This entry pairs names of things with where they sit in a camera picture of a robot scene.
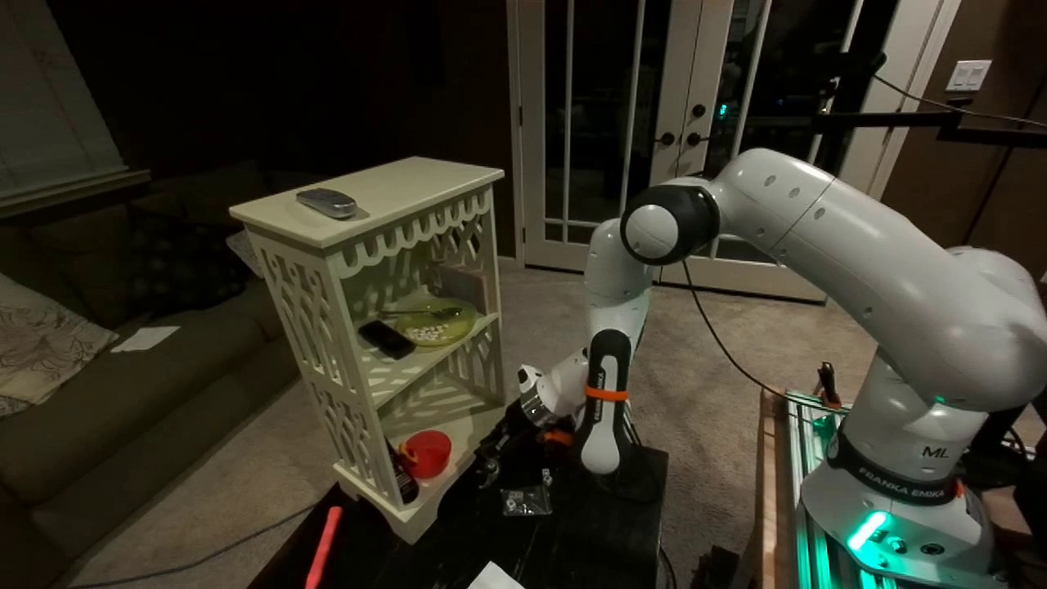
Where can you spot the red bowl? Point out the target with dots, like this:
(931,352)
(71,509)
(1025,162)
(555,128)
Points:
(427,453)

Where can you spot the dark cushion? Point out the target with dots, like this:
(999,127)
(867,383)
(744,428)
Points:
(182,262)

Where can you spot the crumpled clear plastic wrapper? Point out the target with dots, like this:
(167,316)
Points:
(526,501)

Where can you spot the white french doors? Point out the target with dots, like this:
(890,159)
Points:
(672,67)

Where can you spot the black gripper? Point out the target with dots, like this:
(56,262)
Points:
(526,431)

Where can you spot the white lattice shelf unit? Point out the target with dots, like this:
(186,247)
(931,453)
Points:
(382,196)

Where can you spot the light patterned cushion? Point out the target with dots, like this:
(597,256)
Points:
(38,345)

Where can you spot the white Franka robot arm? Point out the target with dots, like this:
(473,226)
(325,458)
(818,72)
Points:
(873,272)

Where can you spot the black phone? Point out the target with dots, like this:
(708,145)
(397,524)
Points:
(389,337)

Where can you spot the grey remote control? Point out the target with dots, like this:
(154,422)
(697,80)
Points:
(329,203)

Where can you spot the red marker on table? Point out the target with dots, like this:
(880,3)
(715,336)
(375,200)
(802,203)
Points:
(325,544)

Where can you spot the black camera stand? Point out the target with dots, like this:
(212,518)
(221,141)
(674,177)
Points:
(873,119)

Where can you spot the robot mounting stand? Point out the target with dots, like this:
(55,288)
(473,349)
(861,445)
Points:
(790,492)

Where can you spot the green plate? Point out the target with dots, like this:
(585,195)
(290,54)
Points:
(443,318)

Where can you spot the grey fabric sofa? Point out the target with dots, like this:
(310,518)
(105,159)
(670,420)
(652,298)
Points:
(131,412)

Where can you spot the white paper sheet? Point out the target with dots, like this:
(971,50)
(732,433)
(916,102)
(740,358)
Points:
(144,337)

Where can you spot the white paper napkin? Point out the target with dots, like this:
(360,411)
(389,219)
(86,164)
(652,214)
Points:
(497,577)

